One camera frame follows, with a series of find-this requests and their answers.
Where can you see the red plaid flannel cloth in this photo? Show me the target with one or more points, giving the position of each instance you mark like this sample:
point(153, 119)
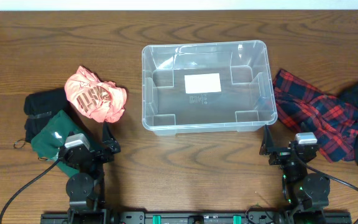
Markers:
point(303, 107)

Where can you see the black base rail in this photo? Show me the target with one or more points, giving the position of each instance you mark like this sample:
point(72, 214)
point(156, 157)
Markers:
point(194, 218)

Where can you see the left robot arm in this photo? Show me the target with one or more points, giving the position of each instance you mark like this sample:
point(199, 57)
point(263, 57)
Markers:
point(86, 188)

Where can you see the black taped cloth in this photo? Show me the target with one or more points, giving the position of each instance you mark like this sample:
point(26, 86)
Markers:
point(42, 106)

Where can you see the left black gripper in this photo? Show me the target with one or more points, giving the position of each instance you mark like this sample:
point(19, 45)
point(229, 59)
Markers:
point(99, 152)

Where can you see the white label in container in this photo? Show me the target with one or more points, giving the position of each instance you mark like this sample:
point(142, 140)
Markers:
point(202, 83)

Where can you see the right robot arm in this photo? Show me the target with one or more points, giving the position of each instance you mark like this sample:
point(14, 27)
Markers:
point(306, 193)

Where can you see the green taped cloth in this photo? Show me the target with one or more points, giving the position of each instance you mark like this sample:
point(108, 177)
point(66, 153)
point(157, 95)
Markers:
point(53, 136)

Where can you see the clear plastic storage container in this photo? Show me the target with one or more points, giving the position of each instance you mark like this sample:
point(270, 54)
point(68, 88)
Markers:
point(246, 101)

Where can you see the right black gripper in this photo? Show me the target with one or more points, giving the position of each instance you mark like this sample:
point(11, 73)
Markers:
point(268, 148)

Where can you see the pink printed t-shirt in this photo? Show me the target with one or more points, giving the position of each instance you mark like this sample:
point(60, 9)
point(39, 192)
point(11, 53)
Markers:
point(97, 100)

